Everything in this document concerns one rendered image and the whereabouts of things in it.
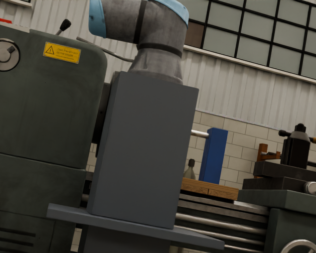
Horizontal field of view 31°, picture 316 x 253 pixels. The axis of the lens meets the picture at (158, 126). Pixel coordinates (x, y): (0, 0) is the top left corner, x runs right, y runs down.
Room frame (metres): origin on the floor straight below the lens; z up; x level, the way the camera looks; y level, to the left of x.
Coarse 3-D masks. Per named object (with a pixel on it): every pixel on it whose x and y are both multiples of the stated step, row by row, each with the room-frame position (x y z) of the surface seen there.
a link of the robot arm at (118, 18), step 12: (96, 0) 1.38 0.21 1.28; (108, 0) 1.38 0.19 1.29; (120, 0) 1.39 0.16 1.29; (132, 0) 1.40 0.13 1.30; (96, 12) 1.38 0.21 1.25; (108, 12) 1.38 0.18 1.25; (120, 12) 1.38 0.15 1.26; (132, 12) 1.38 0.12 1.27; (96, 24) 1.40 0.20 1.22; (108, 24) 1.39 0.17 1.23; (120, 24) 1.39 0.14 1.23; (132, 24) 1.39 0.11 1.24; (108, 36) 1.43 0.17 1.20; (120, 36) 1.42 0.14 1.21; (132, 36) 1.41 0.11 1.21
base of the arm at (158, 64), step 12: (144, 48) 1.40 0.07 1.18; (156, 48) 1.39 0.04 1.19; (168, 48) 1.39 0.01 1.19; (144, 60) 1.40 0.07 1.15; (156, 60) 1.38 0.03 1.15; (168, 60) 1.39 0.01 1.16; (180, 60) 1.43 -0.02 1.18; (132, 72) 1.39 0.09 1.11; (144, 72) 1.37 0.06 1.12; (156, 72) 1.37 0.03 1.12; (168, 72) 1.38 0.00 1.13; (180, 72) 1.42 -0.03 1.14
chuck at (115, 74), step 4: (116, 72) 1.91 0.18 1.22; (112, 76) 1.94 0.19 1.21; (116, 76) 1.88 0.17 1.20; (112, 80) 1.87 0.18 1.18; (108, 100) 1.85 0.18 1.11; (104, 120) 1.84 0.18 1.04; (100, 136) 1.91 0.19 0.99; (100, 140) 1.86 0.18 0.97; (96, 148) 2.05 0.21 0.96; (96, 152) 1.97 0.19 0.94; (96, 156) 1.95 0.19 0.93
